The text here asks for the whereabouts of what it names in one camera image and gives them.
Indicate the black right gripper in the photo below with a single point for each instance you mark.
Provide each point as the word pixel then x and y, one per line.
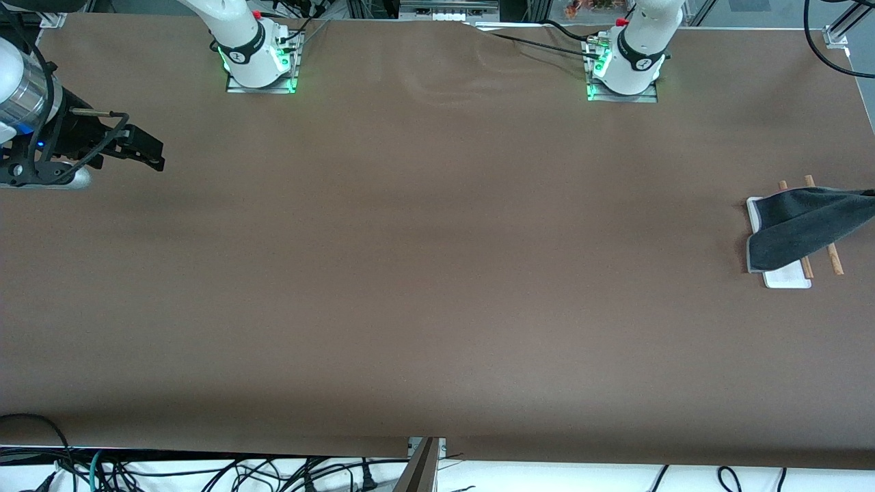
pixel 74 134

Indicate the dark grey towel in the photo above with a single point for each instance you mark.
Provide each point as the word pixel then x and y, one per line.
pixel 800 225

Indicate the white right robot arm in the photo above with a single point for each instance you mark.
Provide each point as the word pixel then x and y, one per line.
pixel 246 41

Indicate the white rack with wooden rods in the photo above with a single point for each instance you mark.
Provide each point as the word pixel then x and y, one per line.
pixel 786 279

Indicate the aluminium corner profile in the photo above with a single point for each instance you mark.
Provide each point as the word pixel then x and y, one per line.
pixel 53 17
pixel 837 34

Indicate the brown table cover sheet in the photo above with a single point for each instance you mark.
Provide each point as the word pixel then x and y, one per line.
pixel 478 328

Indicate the white flat strip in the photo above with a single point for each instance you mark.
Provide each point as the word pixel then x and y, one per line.
pixel 513 26

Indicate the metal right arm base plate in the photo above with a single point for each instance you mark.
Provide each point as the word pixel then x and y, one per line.
pixel 236 87

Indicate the silver table edge bracket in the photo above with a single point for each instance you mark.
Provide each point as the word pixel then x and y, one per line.
pixel 441 445

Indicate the grey camera stand post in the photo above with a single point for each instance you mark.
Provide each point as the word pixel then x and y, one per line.
pixel 418 471

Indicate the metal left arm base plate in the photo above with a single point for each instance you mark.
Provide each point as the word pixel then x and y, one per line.
pixel 649 98

